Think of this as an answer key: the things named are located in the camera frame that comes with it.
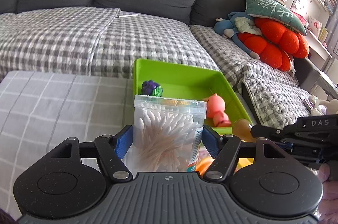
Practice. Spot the red flower-shaped cushion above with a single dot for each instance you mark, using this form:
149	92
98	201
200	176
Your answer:
277	45

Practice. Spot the pink toy pig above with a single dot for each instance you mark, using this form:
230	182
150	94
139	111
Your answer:
216	111

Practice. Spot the purple toy grapes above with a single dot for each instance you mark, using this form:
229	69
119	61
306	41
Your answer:
151	88

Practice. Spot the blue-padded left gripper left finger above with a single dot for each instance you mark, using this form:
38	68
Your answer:
111	150

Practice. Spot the light grey grid sheet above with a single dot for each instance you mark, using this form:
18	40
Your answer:
40	110

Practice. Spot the right hand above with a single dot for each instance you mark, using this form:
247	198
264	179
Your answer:
328	206

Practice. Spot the green plastic cookie box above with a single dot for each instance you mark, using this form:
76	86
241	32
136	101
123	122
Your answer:
187	82

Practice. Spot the white plush toy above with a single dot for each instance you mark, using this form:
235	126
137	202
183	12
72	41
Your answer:
318	106

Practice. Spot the green leaf-pattern cushion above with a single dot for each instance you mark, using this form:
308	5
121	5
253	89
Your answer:
272	9

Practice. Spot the orange toy pumpkin half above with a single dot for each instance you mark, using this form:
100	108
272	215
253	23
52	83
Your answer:
241	128

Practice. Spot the grey checkered quilted cover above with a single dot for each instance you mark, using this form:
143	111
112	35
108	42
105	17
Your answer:
95	41

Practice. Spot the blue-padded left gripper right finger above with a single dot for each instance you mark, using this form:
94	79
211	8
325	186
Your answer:
224	150

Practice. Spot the blue plush monkey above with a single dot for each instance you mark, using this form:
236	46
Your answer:
237	22

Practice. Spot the clear cotton swab jar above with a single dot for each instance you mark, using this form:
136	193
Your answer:
167	134

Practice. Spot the white stick on sofa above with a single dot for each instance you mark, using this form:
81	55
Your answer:
128	15

